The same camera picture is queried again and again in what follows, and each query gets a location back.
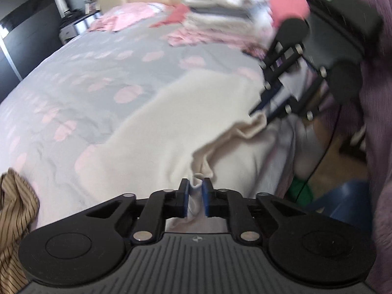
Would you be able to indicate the grey pink-dotted bed sheet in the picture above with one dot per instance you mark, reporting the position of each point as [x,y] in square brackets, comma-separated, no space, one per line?
[92,73]

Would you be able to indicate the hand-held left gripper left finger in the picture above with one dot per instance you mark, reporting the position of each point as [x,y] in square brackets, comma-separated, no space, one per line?
[185,200]

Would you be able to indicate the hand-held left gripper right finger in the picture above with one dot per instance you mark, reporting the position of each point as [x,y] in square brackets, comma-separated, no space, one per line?
[206,200]

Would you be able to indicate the black sliding-door wardrobe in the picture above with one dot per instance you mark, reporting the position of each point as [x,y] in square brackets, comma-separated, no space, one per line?
[21,30]

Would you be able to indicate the green item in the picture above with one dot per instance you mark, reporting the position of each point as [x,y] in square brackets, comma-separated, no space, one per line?
[298,190]

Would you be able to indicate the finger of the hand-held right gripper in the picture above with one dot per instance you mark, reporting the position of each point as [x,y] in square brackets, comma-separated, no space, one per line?
[272,95]
[306,110]

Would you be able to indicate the brown striped garment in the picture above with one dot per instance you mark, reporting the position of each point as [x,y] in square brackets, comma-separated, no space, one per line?
[15,208]

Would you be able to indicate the folded grey garment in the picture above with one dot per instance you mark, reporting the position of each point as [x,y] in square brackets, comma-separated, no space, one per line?
[217,11]

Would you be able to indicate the cream sweater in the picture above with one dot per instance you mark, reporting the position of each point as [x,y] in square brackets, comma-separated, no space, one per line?
[183,113]

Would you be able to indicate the blue plastic container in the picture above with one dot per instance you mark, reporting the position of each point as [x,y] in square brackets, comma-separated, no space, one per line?
[346,199]

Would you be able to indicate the person's right forearm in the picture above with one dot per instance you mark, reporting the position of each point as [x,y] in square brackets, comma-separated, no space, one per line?
[379,98]

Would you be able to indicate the white nightstand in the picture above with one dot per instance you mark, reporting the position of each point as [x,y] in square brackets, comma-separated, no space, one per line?
[76,24]

